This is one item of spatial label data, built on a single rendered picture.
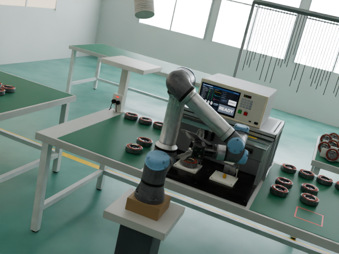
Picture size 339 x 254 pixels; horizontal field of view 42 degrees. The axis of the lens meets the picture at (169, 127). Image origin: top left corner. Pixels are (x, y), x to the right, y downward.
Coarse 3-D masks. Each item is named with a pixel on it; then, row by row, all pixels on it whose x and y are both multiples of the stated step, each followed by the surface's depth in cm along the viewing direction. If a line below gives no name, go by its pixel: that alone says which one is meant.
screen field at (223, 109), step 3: (219, 105) 277; (222, 105) 276; (219, 108) 277; (222, 108) 276; (225, 108) 276; (228, 108) 275; (231, 108) 274; (234, 108) 274; (219, 111) 277; (222, 111) 277; (225, 111) 276; (228, 111) 275; (231, 111) 275; (231, 114) 275
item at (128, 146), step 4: (128, 144) 289; (132, 144) 291; (136, 144) 293; (128, 148) 285; (132, 148) 284; (136, 148) 288; (140, 148) 287; (132, 152) 284; (136, 152) 284; (140, 152) 286
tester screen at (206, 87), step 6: (204, 84) 278; (204, 90) 278; (210, 90) 277; (216, 90) 275; (222, 90) 274; (228, 90) 273; (204, 96) 279; (210, 96) 278; (216, 96) 276; (222, 96) 275; (228, 96) 273; (234, 96) 272; (216, 102) 277; (216, 108) 278; (228, 114) 276
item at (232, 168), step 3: (225, 165) 282; (228, 165) 282; (231, 165) 283; (225, 168) 283; (228, 168) 282; (231, 168) 281; (234, 168) 281; (225, 171) 283; (228, 171) 283; (231, 171) 282; (234, 171) 281; (231, 174) 282; (234, 174) 282
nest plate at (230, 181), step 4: (216, 172) 277; (220, 172) 279; (212, 176) 269; (216, 176) 271; (220, 176) 272; (228, 176) 275; (232, 176) 276; (216, 180) 266; (220, 180) 266; (224, 180) 267; (228, 180) 269; (232, 180) 270; (236, 180) 271; (224, 184) 264; (228, 184) 264; (232, 184) 264
